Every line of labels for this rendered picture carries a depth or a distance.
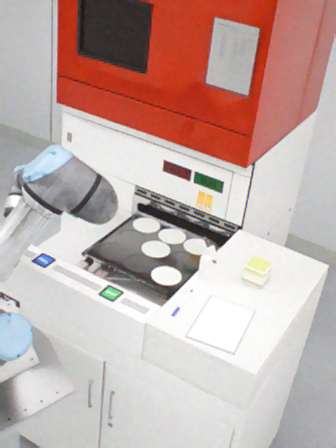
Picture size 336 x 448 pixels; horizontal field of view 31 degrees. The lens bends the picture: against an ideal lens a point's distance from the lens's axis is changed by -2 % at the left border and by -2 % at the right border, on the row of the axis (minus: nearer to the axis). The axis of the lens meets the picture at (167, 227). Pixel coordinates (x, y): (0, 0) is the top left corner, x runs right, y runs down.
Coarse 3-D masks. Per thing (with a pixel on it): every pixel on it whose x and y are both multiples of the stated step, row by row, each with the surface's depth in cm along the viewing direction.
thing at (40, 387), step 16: (48, 352) 180; (32, 368) 174; (48, 368) 175; (64, 368) 175; (0, 384) 168; (16, 384) 169; (32, 384) 169; (48, 384) 170; (64, 384) 170; (0, 400) 163; (16, 400) 164; (32, 400) 165; (48, 400) 165; (0, 416) 159; (16, 416) 160; (32, 416) 162; (0, 432) 155
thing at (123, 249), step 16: (128, 224) 228; (160, 224) 230; (112, 240) 218; (128, 240) 219; (144, 240) 220; (160, 240) 221; (96, 256) 209; (112, 256) 210; (128, 256) 211; (144, 256) 212; (176, 256) 214; (192, 256) 215; (128, 272) 204; (144, 272) 205; (192, 272) 207; (176, 288) 199
